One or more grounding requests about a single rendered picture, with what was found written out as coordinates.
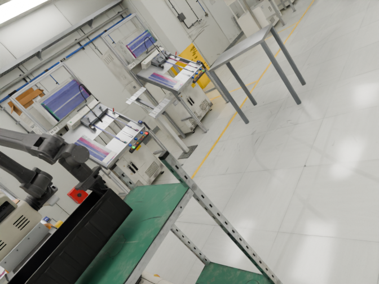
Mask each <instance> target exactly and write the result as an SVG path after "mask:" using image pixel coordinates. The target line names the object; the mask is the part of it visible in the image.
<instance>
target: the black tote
mask: <svg viewBox="0 0 379 284"><path fill-rule="evenodd" d="M101 190H102V191H103V192H104V193H105V194H104V195H101V194H99V193H97V192H94V191H92V192H91V193H90V194H89V195H88V196H87V197H86V198H85V200H84V201H83V202H82V203H81V204H80V205H79V206H78V207H77V208H76V209H75V210H74V211H73V212H72V213H71V215H70V216H69V217H68V218H67V219H66V220H65V221H64V222H63V223H62V225H61V226H60V227H58V229H57V230H56V231H55V232H54V233H53V234H52V235H51V236H50V238H49V239H48V240H47V241H46V242H45V243H44V244H43V245H42V246H41V247H40V248H39V249H38V250H37V252H36V253H35V254H34V255H33V256H32V257H31V258H30V259H29V260H28V261H27V262H26V263H25V264H24V265H23V267H22V268H21V269H20V270H19V271H18V272H17V273H16V274H15V275H14V276H13V277H12V278H11V279H10V280H9V282H8V283H7V284H75V283H76V281H77V280H78V279H79V278H80V276H81V275H82V274H83V272H84V271H85V270H86V269H87V267H88V266H89V265H90V264H91V262H92V261H93V260H94V259H95V257H96V256H97V254H98V253H99V252H100V251H101V250H102V248H103V247H104V246H105V244H106V243H107V242H108V241H109V240H110V238H111V237H112V236H113V235H114V233H115V232H116V230H117V229H118V228H119V227H120V225H121V224H122V223H123V222H124V221H125V219H126V218H127V217H128V215H129V214H130V213H131V212H132V210H133V209H132V208H131V207H130V206H129V205H128V204H127V203H126V202H125V201H123V200H122V199H121V198H120V197H119V196H118V195H117V194H116V193H115V192H114V191H113V190H112V189H111V188H105V189H101Z"/></svg>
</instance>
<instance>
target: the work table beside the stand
mask: <svg viewBox="0 0 379 284"><path fill-rule="evenodd" d="M269 31H271V33H272V35H273V36H274V38H275V40H276V42H277V43H278V45H279V47H280V48H281V50H282V52H283V54H284V55H285V57H286V59H287V60H288V62H289V64H290V66H291V67H292V69H293V70H294V72H295V74H296V76H297V77H298V79H299V81H300V83H301V84H302V85H305V84H306V82H305V80H304V79H303V76H302V75H301V73H300V72H299V70H298V68H297V66H296V65H295V63H294V61H293V59H292V58H291V56H290V54H289V52H288V50H287V49H286V47H285V46H284V44H283V42H282V40H281V39H280V37H279V35H278V33H277V31H276V30H275V28H274V26H273V25H272V23H271V24H269V25H267V26H266V27H264V28H262V29H261V30H259V31H257V32H256V33H254V34H252V35H251V36H250V37H248V38H246V39H245V40H243V41H241V42H240V43H238V44H236V45H235V46H233V47H231V48H230V49H229V50H227V51H225V52H224V53H222V54H221V55H220V56H219V58H217V60H216V61H215V63H214V64H213V65H212V66H211V68H210V69H209V70H208V72H209V73H210V75H211V76H212V77H213V79H214V80H215V81H216V83H217V85H218V86H219V87H220V89H221V90H222V91H223V93H224V94H225V96H226V97H227V99H228V100H229V101H230V103H231V104H232V106H233V107H234V108H235V110H236V111H237V112H238V114H239V116H240V117H241V118H242V120H243V121H244V122H245V124H248V123H249V120H248V119H247V118H246V116H245V114H244V113H243V112H242V110H241V109H240V107H239V106H238V105H237V103H236V101H235V100H234V99H233V97H232V96H231V95H230V93H229V92H228V91H227V89H226V88H225V86H224V85H223V83H222V82H221V80H220V79H219V78H218V76H217V75H216V73H215V72H214V70H216V69H218V68H219V67H221V66H222V65H225V64H226V65H227V67H228V68H229V70H230V71H231V73H232V74H233V76H234V77H235V78H236V80H237V81H238V83H239V85H240V86H241V88H242V89H243V90H244V92H245V93H246V95H247V96H248V98H249V99H250V101H251V102H252V104H253V105H254V106H255V105H257V102H256V101H255V99H254V97H253V96H252V95H251V93H250V92H249V90H248V89H247V87H246V85H244V83H243V81H242V80H241V78H240V77H239V75H238V74H237V73H236V71H235V70H234V68H233V66H232V65H231V63H230V61H231V60H233V59H234V58H236V57H238V56H240V55H242V54H243V53H245V52H247V51H249V50H250V49H252V48H253V47H255V46H257V45H259V44H261V46H262V48H263V49H264V51H265V53H266V54H267V56H268V58H269V59H270V61H271V62H272V64H273V66H274V67H275V69H276V71H277V72H278V74H279V76H280V77H281V79H282V80H283V82H284V84H285V85H286V87H287V89H288V90H289V92H290V94H291V95H292V97H293V99H294V100H295V102H296V103H297V105H299V104H301V100H300V99H299V97H298V95H297V94H296V92H295V90H294V88H293V87H292V85H291V84H290V82H289V80H288V79H287V77H286V75H285V74H284V72H283V70H282V69H281V67H280V65H279V63H278V62H277V60H276V59H275V57H274V55H273V54H272V52H271V50H270V49H269V47H268V45H267V43H266V42H265V38H266V37H267V35H268V33H269Z"/></svg>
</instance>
